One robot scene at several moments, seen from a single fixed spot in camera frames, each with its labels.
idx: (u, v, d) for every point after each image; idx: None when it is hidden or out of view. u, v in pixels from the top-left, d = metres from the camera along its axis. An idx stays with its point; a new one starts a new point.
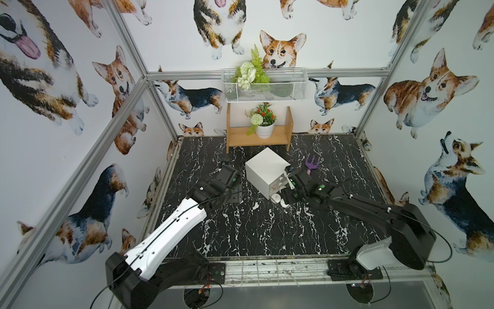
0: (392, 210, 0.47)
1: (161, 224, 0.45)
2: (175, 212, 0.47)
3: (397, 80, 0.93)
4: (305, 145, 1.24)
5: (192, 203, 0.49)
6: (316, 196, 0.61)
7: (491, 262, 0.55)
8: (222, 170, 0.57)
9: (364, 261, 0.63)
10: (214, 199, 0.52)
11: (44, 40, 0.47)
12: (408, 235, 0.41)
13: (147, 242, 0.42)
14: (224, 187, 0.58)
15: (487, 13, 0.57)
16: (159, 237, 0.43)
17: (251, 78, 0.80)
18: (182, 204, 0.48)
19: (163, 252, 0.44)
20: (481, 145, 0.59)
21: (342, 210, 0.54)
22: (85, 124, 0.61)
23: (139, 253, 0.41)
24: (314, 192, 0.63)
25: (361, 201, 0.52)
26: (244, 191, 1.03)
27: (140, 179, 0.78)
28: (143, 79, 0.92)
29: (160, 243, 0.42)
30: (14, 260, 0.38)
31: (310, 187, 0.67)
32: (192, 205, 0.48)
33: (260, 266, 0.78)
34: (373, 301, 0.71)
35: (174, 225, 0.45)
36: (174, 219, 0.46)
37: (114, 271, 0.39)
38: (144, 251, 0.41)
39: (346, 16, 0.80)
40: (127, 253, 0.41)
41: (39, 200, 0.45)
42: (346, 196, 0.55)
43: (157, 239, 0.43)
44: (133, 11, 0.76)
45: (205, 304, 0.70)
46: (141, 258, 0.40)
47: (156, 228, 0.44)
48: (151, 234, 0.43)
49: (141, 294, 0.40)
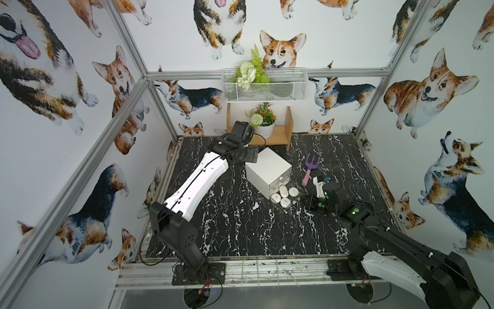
0: (433, 257, 0.44)
1: (190, 176, 0.49)
2: (201, 165, 0.50)
3: (397, 80, 0.93)
4: (305, 145, 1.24)
5: (215, 155, 0.52)
6: (349, 219, 0.59)
7: (491, 262, 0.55)
8: (236, 127, 0.59)
9: (368, 267, 0.63)
10: (233, 151, 0.55)
11: (44, 40, 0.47)
12: (449, 288, 0.39)
13: (181, 190, 0.47)
14: (240, 141, 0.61)
15: (487, 13, 0.57)
16: (192, 185, 0.47)
17: (251, 78, 0.80)
18: (205, 157, 0.52)
19: (196, 198, 0.48)
20: (481, 145, 0.59)
21: (375, 241, 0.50)
22: (85, 125, 0.61)
23: (177, 199, 0.45)
24: (346, 214, 0.61)
25: (402, 238, 0.49)
26: (244, 191, 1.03)
27: (140, 179, 0.78)
28: (143, 79, 0.92)
29: (193, 189, 0.47)
30: (14, 261, 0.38)
31: (343, 208, 0.63)
32: (214, 157, 0.52)
33: (260, 266, 0.78)
34: (372, 301, 0.71)
35: (202, 174, 0.49)
36: (201, 168, 0.50)
37: (158, 214, 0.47)
38: (181, 197, 0.46)
39: (346, 16, 0.80)
40: (166, 200, 0.45)
41: (40, 200, 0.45)
42: (382, 227, 0.53)
43: (190, 187, 0.47)
44: (133, 11, 0.76)
45: (204, 304, 0.70)
46: (179, 203, 0.45)
47: (186, 179, 0.48)
48: (183, 185, 0.47)
49: (184, 232, 0.45)
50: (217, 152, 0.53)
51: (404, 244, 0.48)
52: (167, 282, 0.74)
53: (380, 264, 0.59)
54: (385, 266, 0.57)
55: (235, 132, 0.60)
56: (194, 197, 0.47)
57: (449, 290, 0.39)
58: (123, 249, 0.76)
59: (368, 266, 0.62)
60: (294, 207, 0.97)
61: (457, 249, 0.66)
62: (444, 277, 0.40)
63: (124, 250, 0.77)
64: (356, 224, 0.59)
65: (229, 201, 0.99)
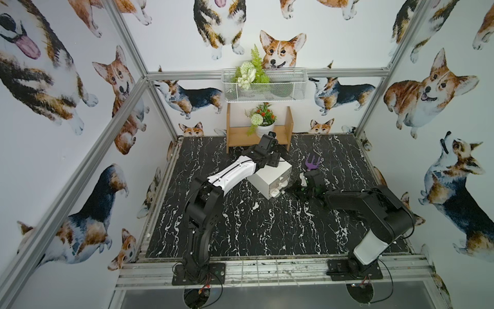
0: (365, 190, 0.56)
1: (228, 166, 0.60)
2: (237, 161, 0.63)
3: (397, 80, 0.93)
4: (305, 145, 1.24)
5: (248, 158, 0.66)
6: (322, 197, 0.72)
7: (491, 262, 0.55)
8: (262, 140, 0.75)
9: (363, 257, 0.63)
10: (262, 161, 0.73)
11: (44, 40, 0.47)
12: (371, 205, 0.49)
13: (220, 174, 0.56)
14: (265, 152, 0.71)
15: (487, 14, 0.57)
16: (229, 172, 0.58)
17: (251, 78, 0.80)
18: (240, 158, 0.65)
19: (233, 181, 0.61)
20: (481, 145, 0.59)
21: (337, 202, 0.68)
22: (85, 124, 0.61)
23: (217, 178, 0.55)
24: (321, 194, 0.74)
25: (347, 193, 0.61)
26: (244, 191, 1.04)
27: (140, 179, 0.78)
28: (143, 79, 0.92)
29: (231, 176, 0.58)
30: (14, 261, 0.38)
31: (320, 189, 0.77)
32: (247, 158, 0.66)
33: (260, 266, 0.78)
34: (373, 301, 0.71)
35: (238, 167, 0.61)
36: (238, 163, 0.62)
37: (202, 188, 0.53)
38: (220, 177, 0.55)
39: (346, 16, 0.80)
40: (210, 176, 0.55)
41: (39, 200, 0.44)
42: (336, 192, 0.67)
43: (229, 172, 0.58)
44: (133, 11, 0.76)
45: (205, 304, 0.70)
46: (220, 180, 0.54)
47: (225, 168, 0.59)
48: (223, 171, 0.58)
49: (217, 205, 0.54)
50: (249, 157, 0.67)
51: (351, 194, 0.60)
52: (167, 282, 0.74)
53: (361, 241, 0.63)
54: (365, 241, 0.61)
55: (262, 144, 0.75)
56: (231, 179, 0.59)
57: (373, 210, 0.49)
58: (123, 249, 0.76)
59: (356, 248, 0.66)
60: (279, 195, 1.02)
61: (457, 249, 0.66)
62: (370, 200, 0.50)
63: (124, 250, 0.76)
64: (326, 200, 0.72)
65: (229, 201, 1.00)
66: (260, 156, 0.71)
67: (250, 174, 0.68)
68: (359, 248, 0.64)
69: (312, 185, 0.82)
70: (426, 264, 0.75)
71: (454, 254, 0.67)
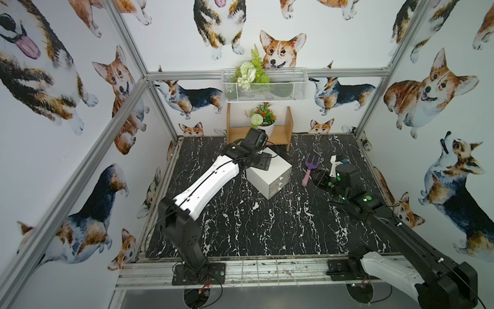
0: (444, 262, 0.41)
1: (202, 176, 0.50)
2: (213, 166, 0.52)
3: (397, 80, 0.93)
4: (305, 145, 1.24)
5: (228, 158, 0.53)
6: (356, 204, 0.56)
7: (491, 262, 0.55)
8: (250, 133, 0.60)
9: (367, 266, 0.63)
10: (244, 158, 0.57)
11: (44, 40, 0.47)
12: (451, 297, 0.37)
13: (191, 188, 0.47)
14: (251, 147, 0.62)
15: (487, 13, 0.57)
16: (202, 186, 0.48)
17: (251, 78, 0.80)
18: (219, 159, 0.53)
19: (206, 197, 0.50)
20: (481, 145, 0.59)
21: (381, 232, 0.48)
22: (85, 125, 0.61)
23: (186, 197, 0.46)
24: (354, 199, 0.57)
25: (414, 239, 0.45)
26: (244, 191, 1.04)
27: (140, 179, 0.78)
28: (143, 79, 0.92)
29: (204, 188, 0.48)
30: (14, 260, 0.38)
31: (354, 192, 0.59)
32: (227, 160, 0.53)
33: (260, 266, 0.78)
34: (373, 301, 0.71)
35: (213, 176, 0.50)
36: (213, 171, 0.51)
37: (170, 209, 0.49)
38: (190, 196, 0.46)
39: (346, 16, 0.80)
40: (177, 196, 0.46)
41: (39, 200, 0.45)
42: (393, 222, 0.49)
43: (201, 187, 0.48)
44: (133, 11, 0.76)
45: (205, 304, 0.70)
46: (188, 201, 0.45)
47: (197, 180, 0.49)
48: (194, 184, 0.48)
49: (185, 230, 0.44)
50: (229, 156, 0.54)
51: (420, 248, 0.44)
52: (167, 282, 0.74)
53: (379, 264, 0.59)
54: (384, 265, 0.57)
55: (249, 139, 0.60)
56: (203, 197, 0.49)
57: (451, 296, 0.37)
58: (123, 249, 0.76)
59: (364, 264, 0.64)
60: (278, 194, 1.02)
61: (457, 249, 0.66)
62: (449, 284, 0.38)
63: (124, 250, 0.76)
64: (365, 211, 0.55)
65: (229, 201, 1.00)
66: (245, 152, 0.56)
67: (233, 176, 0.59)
68: (372, 263, 0.61)
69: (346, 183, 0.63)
70: None
71: (454, 255, 0.66)
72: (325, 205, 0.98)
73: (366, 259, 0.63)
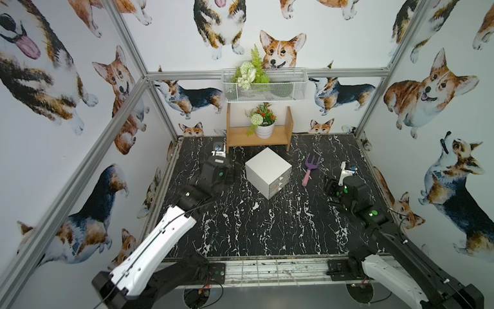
0: (449, 283, 0.41)
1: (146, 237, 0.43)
2: (161, 223, 0.44)
3: (397, 80, 0.93)
4: (305, 145, 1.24)
5: (179, 210, 0.46)
6: (363, 219, 0.56)
7: (491, 262, 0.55)
8: (205, 168, 0.50)
9: (369, 270, 0.62)
10: (203, 206, 0.49)
11: (44, 40, 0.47)
12: None
13: (132, 257, 0.41)
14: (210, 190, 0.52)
15: (487, 13, 0.57)
16: (145, 253, 0.41)
17: (251, 78, 0.80)
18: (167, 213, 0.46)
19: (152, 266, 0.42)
20: (481, 145, 0.59)
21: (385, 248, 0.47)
22: (85, 125, 0.61)
23: (125, 271, 0.39)
24: (361, 214, 0.57)
25: (419, 257, 0.46)
26: (244, 191, 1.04)
27: (140, 179, 0.78)
28: (143, 79, 0.92)
29: (146, 257, 0.41)
30: (14, 260, 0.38)
31: (359, 206, 0.59)
32: (179, 212, 0.46)
33: (259, 266, 0.78)
34: (373, 301, 0.71)
35: (160, 237, 0.43)
36: (160, 230, 0.44)
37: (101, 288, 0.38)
38: (130, 268, 0.39)
39: (346, 16, 0.80)
40: (114, 271, 0.39)
41: (39, 200, 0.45)
42: (400, 238, 0.50)
43: (144, 252, 0.41)
44: (133, 11, 0.76)
45: (205, 304, 0.70)
46: (127, 276, 0.39)
47: (141, 243, 0.42)
48: (136, 249, 0.42)
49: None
50: (182, 207, 0.46)
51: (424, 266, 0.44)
52: None
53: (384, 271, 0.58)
54: (387, 273, 0.57)
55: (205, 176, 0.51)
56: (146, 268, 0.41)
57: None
58: (123, 249, 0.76)
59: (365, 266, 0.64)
60: (278, 194, 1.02)
61: (457, 249, 0.66)
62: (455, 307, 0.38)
63: (124, 250, 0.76)
64: (370, 226, 0.55)
65: (229, 201, 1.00)
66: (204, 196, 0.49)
67: (190, 228, 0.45)
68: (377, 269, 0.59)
69: (353, 197, 0.62)
70: None
71: (454, 255, 0.66)
72: (325, 205, 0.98)
73: (369, 261, 0.62)
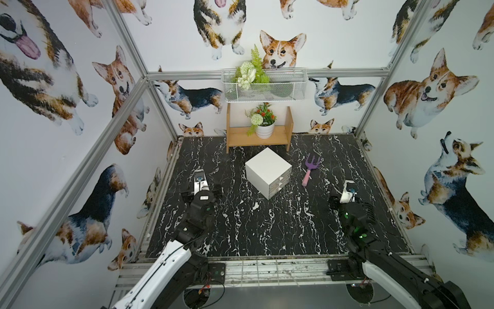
0: (429, 282, 0.46)
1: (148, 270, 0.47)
2: (161, 256, 0.50)
3: (397, 80, 0.93)
4: (305, 145, 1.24)
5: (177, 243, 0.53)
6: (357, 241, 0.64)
7: (490, 262, 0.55)
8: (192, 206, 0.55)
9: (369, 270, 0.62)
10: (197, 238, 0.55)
11: (44, 40, 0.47)
12: None
13: (135, 290, 0.44)
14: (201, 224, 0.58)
15: (487, 13, 0.57)
16: (147, 284, 0.45)
17: (251, 78, 0.80)
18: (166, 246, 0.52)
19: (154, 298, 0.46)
20: (481, 145, 0.59)
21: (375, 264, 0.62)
22: (85, 124, 0.61)
23: (128, 303, 0.42)
24: (356, 237, 0.65)
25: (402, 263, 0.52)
26: (244, 191, 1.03)
27: (140, 179, 0.78)
28: (143, 79, 0.92)
29: (149, 288, 0.45)
30: (14, 260, 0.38)
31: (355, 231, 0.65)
32: (178, 245, 0.52)
33: (260, 266, 0.78)
34: (373, 301, 0.71)
35: (161, 268, 0.48)
36: (161, 262, 0.49)
37: None
38: (133, 300, 0.43)
39: (346, 16, 0.80)
40: None
41: (39, 200, 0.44)
42: (385, 252, 0.56)
43: (146, 284, 0.45)
44: (133, 11, 0.76)
45: (205, 304, 0.70)
46: (130, 308, 0.42)
47: (143, 275, 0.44)
48: (139, 282, 0.45)
49: None
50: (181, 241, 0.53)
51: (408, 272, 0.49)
52: None
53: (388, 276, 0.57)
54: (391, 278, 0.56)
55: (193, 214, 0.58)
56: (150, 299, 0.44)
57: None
58: (123, 249, 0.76)
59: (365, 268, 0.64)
60: (278, 194, 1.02)
61: (457, 249, 0.66)
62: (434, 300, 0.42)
63: (124, 250, 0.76)
64: (362, 247, 0.62)
65: (229, 201, 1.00)
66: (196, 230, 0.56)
67: (184, 261, 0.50)
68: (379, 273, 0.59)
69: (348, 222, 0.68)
70: (426, 264, 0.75)
71: (454, 255, 0.66)
72: (325, 205, 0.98)
73: (369, 263, 0.62)
